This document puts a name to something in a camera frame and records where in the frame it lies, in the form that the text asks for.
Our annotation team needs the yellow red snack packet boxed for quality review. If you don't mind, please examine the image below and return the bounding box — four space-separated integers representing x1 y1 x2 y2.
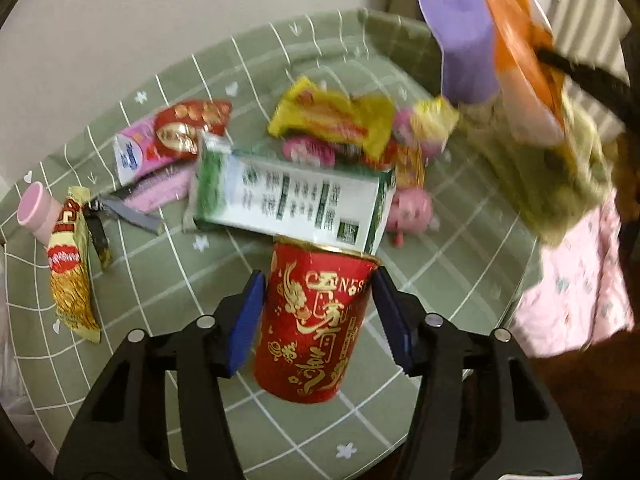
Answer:
46 186 103 345

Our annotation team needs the white ribbed panel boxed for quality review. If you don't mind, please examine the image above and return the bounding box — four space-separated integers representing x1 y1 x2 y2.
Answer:
546 0 632 81

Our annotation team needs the purple cloth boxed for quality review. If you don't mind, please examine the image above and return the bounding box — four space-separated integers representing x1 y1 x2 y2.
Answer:
410 0 502 106

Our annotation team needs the pink toy key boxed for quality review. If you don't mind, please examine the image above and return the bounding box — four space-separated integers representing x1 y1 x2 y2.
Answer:
282 135 338 168

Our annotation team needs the small yellow packet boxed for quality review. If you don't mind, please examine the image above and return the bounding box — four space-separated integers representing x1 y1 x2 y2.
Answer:
410 96 461 157

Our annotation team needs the pink white pouch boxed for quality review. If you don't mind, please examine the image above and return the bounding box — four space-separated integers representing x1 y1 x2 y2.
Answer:
114 115 173 187

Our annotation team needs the yellow noodle packet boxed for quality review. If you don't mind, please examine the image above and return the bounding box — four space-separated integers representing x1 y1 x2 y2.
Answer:
267 77 396 162

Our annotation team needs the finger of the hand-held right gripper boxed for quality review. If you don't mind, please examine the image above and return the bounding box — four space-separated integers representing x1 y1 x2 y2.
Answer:
535 46 640 122

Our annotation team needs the pink plastic cup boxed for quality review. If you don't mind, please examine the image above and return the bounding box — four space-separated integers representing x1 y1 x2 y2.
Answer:
16 182 63 244

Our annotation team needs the pink caterpillar toy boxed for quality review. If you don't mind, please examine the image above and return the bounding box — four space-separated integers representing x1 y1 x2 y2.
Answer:
387 187 437 247

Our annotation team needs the olive yellow bag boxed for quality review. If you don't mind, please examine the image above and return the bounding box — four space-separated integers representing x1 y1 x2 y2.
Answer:
464 94 617 247

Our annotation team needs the red paper cup gold print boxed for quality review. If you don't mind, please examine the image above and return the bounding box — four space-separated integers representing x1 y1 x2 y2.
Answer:
254 241 382 404

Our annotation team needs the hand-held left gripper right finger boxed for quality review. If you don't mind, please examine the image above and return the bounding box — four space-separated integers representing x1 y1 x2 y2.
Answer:
371 266 583 480

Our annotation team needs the orange white packet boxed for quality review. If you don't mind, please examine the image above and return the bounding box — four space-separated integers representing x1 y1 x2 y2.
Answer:
481 0 569 147

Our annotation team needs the pink printed blanket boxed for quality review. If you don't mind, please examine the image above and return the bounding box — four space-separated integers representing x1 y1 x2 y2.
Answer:
510 200 640 361

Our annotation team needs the long pink box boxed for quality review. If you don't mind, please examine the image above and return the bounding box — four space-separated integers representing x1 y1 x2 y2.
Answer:
125 164 198 214

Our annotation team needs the small orange red packet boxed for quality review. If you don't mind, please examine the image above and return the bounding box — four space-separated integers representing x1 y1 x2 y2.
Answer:
395 145 427 191

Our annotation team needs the green white milk carton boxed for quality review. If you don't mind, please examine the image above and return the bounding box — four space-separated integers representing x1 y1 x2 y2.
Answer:
182 135 398 256

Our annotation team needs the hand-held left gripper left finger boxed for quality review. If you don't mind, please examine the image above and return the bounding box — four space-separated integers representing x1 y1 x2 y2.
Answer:
54 269 266 480

